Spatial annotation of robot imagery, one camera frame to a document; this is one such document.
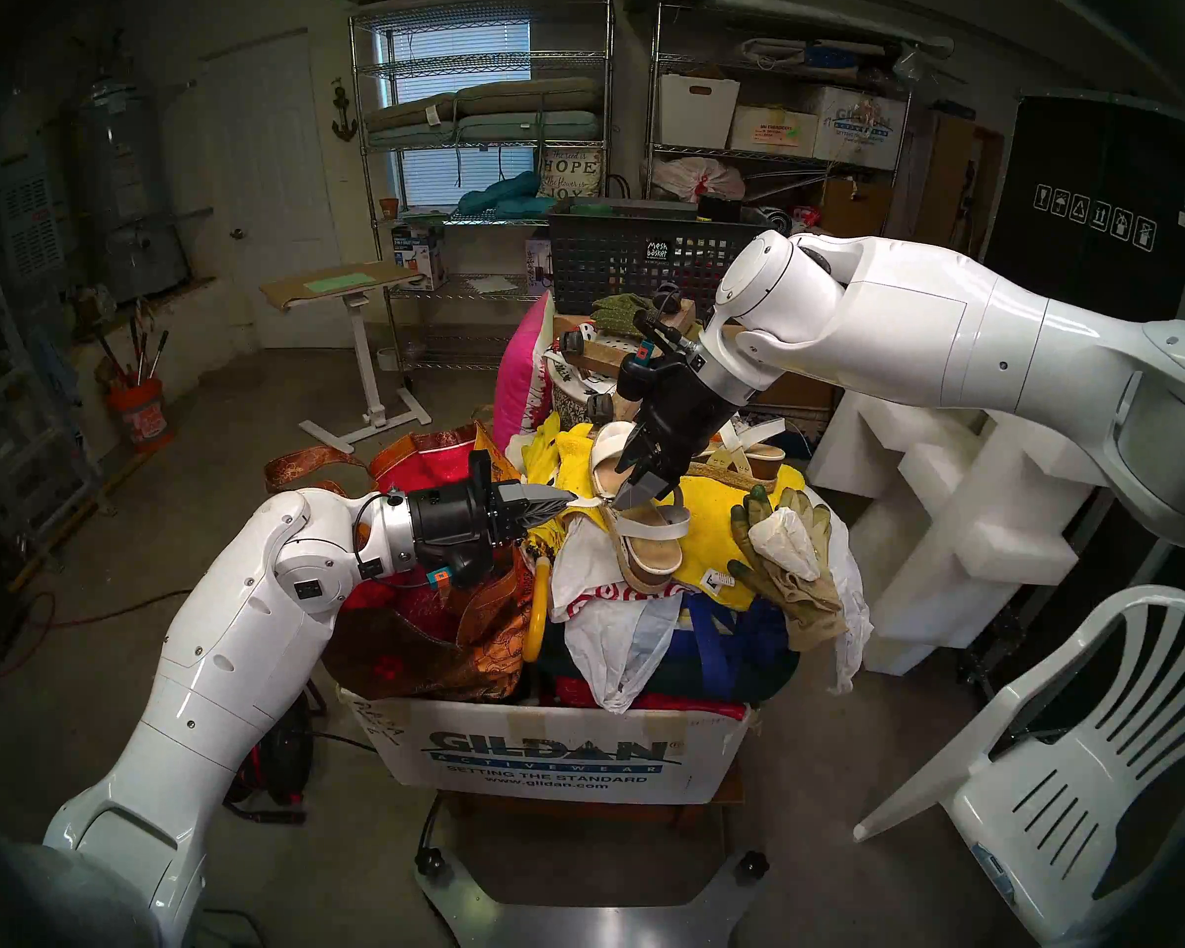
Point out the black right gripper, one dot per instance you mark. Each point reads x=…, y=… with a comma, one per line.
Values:
x=681, y=413

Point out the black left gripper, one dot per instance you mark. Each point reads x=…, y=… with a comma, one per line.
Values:
x=454, y=526

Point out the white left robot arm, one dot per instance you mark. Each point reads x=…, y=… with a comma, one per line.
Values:
x=227, y=660

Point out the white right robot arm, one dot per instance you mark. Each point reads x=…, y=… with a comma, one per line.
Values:
x=948, y=334

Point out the yellow terry towel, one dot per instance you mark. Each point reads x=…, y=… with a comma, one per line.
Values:
x=721, y=531

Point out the white printed round tote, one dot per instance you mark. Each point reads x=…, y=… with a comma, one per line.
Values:
x=568, y=403

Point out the pink pillow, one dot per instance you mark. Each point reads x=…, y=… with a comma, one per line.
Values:
x=518, y=383

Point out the wooden cross caster dolly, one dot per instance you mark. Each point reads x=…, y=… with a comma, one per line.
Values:
x=592, y=354

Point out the white crumpled cloth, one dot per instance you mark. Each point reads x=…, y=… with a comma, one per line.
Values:
x=785, y=541

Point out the white red-logo plastic bag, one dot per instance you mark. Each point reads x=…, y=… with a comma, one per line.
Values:
x=622, y=660

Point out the green knit glove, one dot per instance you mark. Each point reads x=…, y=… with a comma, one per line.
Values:
x=617, y=314

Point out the red orange floral tote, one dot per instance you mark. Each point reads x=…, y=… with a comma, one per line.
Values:
x=425, y=640

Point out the blue fabric bag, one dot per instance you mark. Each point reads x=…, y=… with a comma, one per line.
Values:
x=721, y=650

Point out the beige green-tipped work glove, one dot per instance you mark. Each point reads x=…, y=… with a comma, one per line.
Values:
x=800, y=600

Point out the black mesh basket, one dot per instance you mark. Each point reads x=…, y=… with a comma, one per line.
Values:
x=602, y=260

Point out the white overbed table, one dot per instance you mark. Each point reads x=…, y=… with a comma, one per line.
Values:
x=367, y=363

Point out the thin white plastic sheet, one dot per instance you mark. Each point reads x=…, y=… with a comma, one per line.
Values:
x=854, y=610

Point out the large white Gildan carton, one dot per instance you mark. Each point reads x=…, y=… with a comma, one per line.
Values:
x=573, y=758

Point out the blue white appliance box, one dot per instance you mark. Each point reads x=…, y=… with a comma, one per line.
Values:
x=417, y=255

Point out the white foam packing block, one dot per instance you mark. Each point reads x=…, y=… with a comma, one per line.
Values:
x=948, y=541

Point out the teal cushion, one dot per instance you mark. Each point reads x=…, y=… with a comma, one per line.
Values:
x=499, y=196

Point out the HOPE word sign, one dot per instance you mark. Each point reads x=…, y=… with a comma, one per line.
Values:
x=571, y=171

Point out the open brown cardboard box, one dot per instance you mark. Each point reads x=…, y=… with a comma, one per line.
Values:
x=854, y=205

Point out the labelled cardboard box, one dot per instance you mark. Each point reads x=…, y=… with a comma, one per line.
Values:
x=770, y=131

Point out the white storage box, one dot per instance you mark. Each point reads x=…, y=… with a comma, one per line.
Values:
x=696, y=112

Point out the green bench cushion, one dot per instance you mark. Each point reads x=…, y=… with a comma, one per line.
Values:
x=513, y=128

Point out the white door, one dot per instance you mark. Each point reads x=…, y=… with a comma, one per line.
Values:
x=276, y=205

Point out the beige bench cushion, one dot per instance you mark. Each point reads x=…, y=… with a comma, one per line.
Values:
x=513, y=97

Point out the orange plastic bucket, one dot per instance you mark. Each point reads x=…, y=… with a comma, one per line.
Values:
x=138, y=413

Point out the small white Gildan carton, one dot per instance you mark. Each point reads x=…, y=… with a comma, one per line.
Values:
x=864, y=126

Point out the window with blinds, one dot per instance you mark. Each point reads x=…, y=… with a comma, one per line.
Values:
x=464, y=47

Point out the aluminium step ladder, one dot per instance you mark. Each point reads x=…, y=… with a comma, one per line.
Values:
x=59, y=442

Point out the grey water heater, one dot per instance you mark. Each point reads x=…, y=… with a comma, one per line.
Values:
x=133, y=215

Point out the white plastic chair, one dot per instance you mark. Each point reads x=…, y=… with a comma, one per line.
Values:
x=1037, y=818

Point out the black flight case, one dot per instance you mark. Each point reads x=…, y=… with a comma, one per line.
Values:
x=1096, y=166

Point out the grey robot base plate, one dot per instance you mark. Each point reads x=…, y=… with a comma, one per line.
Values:
x=592, y=926

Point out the anchor wall ornament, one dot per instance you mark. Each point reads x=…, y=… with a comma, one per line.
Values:
x=345, y=117

